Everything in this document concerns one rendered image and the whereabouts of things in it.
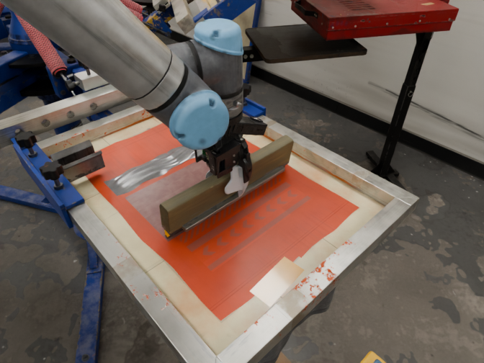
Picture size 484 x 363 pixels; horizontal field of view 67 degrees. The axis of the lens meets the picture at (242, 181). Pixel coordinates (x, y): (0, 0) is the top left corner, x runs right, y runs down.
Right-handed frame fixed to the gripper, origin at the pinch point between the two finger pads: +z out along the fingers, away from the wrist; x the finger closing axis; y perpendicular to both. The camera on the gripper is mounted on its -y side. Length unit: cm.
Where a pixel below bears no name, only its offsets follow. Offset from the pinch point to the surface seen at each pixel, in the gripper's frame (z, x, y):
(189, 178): 4.8, -13.7, 3.1
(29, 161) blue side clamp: -1.5, -38.6, 30.5
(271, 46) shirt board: 9, -62, -78
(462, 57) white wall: 38, -19, -198
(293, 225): 4.8, 14.3, -3.9
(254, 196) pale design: 4.9, 2.1, -4.2
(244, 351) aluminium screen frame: 0.0, 28.0, 23.5
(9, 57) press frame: -1, -107, 14
